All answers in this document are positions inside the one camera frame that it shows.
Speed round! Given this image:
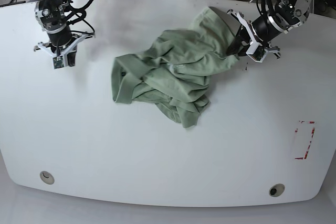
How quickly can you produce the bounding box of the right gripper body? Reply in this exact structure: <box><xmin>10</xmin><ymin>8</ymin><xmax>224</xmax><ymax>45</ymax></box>
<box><xmin>33</xmin><ymin>28</ymin><xmax>96</xmax><ymax>60</ymax></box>

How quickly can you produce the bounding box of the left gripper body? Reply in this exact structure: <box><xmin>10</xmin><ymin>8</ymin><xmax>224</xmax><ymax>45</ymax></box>
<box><xmin>227</xmin><ymin>9</ymin><xmax>281</xmax><ymax>59</ymax></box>

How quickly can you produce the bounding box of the green polo shirt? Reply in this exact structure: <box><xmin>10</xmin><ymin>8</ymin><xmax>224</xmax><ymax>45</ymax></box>
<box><xmin>111</xmin><ymin>7</ymin><xmax>239</xmax><ymax>128</ymax></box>

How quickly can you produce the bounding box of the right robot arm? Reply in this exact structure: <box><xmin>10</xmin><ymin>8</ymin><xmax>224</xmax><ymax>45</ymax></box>
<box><xmin>34</xmin><ymin>0</ymin><xmax>95</xmax><ymax>69</ymax></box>

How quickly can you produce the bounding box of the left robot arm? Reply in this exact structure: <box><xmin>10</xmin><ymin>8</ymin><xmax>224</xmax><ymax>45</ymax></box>
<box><xmin>226</xmin><ymin>0</ymin><xmax>313</xmax><ymax>62</ymax></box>

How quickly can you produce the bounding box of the red tape rectangle marking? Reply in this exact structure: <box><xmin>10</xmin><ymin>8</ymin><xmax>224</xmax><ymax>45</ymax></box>
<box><xmin>292</xmin><ymin>121</ymin><xmax>316</xmax><ymax>160</ymax></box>

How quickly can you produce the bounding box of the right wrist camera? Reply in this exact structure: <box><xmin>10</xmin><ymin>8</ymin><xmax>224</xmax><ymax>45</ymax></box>
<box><xmin>52</xmin><ymin>56</ymin><xmax>65</xmax><ymax>69</ymax></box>

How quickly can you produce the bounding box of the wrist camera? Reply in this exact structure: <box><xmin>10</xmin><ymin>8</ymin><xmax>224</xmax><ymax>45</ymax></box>
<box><xmin>248</xmin><ymin>47</ymin><xmax>266</xmax><ymax>63</ymax></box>
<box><xmin>52</xmin><ymin>56</ymin><xmax>65</xmax><ymax>69</ymax></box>

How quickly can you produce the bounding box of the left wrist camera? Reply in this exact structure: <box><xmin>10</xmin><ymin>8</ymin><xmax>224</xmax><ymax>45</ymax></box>
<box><xmin>248</xmin><ymin>47</ymin><xmax>266</xmax><ymax>63</ymax></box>

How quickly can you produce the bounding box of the left table cable grommet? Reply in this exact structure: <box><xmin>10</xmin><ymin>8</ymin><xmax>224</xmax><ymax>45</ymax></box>
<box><xmin>40</xmin><ymin>171</ymin><xmax>55</xmax><ymax>185</ymax></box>

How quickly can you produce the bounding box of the table cable grommet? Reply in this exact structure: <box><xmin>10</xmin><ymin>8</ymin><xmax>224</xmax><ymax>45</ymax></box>
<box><xmin>269</xmin><ymin>184</ymin><xmax>285</xmax><ymax>197</ymax></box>
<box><xmin>40</xmin><ymin>171</ymin><xmax>55</xmax><ymax>185</ymax></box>

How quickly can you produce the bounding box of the right table cable grommet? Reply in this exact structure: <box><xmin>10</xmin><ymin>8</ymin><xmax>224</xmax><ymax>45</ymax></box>
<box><xmin>269</xmin><ymin>184</ymin><xmax>285</xmax><ymax>197</ymax></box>

